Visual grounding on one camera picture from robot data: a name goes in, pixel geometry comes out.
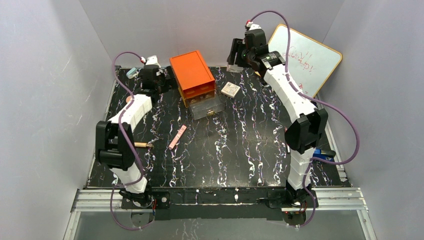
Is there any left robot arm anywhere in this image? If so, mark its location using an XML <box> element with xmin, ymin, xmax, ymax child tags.
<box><xmin>95</xmin><ymin>64</ymin><xmax>177</xmax><ymax>194</ymax></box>

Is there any orange drawer organizer box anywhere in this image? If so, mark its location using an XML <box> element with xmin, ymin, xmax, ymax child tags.
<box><xmin>169</xmin><ymin>50</ymin><xmax>216</xmax><ymax>108</ymax></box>

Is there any yellow framed whiteboard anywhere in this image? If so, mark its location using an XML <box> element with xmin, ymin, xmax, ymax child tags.
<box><xmin>268</xmin><ymin>24</ymin><xmax>343</xmax><ymax>98</ymax></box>

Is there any clear plastic drawer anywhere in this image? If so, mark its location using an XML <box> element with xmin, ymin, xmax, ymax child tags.
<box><xmin>189</xmin><ymin>95</ymin><xmax>226</xmax><ymax>120</ymax></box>

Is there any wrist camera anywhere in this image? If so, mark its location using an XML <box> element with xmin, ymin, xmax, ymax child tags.
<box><xmin>245</xmin><ymin>20</ymin><xmax>262</xmax><ymax>31</ymax></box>
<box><xmin>144</xmin><ymin>55</ymin><xmax>161</xmax><ymax>68</ymax></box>

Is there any white printed box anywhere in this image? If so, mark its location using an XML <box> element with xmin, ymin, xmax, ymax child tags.
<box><xmin>220</xmin><ymin>82</ymin><xmax>241</xmax><ymax>98</ymax></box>

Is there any wooden makeup brush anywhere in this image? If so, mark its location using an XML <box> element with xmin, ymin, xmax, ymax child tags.
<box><xmin>134</xmin><ymin>142</ymin><xmax>153</xmax><ymax>148</ymax></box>

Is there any blue black stapler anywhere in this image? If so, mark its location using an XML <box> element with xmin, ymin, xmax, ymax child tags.
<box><xmin>313</xmin><ymin>148</ymin><xmax>336</xmax><ymax>162</ymax></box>

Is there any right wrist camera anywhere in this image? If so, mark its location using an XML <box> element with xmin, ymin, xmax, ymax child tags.
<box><xmin>245</xmin><ymin>20</ymin><xmax>262</xmax><ymax>31</ymax></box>

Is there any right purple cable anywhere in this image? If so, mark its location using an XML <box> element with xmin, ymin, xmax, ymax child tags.
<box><xmin>246</xmin><ymin>10</ymin><xmax>361</xmax><ymax>229</ymax></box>

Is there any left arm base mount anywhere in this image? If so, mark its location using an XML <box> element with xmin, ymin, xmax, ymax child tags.
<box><xmin>118</xmin><ymin>189</ymin><xmax>171</xmax><ymax>210</ymax></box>

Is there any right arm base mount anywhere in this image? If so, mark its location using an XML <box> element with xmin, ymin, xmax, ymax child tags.
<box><xmin>266</xmin><ymin>188</ymin><xmax>319</xmax><ymax>209</ymax></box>

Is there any white cube box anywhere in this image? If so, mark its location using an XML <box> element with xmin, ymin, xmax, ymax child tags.
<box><xmin>226</xmin><ymin>64</ymin><xmax>244</xmax><ymax>73</ymax></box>

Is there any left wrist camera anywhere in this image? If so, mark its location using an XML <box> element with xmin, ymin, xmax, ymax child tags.
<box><xmin>144</xmin><ymin>55</ymin><xmax>161</xmax><ymax>68</ymax></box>

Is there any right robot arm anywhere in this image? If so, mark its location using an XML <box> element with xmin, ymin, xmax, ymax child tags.
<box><xmin>169</xmin><ymin>23</ymin><xmax>328</xmax><ymax>192</ymax></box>

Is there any pink lipstick box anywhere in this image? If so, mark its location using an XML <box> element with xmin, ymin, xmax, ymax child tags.
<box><xmin>168</xmin><ymin>124</ymin><xmax>187</xmax><ymax>150</ymax></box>

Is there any aluminium rail frame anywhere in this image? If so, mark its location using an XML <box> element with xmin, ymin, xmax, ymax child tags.
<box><xmin>64</xmin><ymin>187</ymin><xmax>376</xmax><ymax>240</ymax></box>

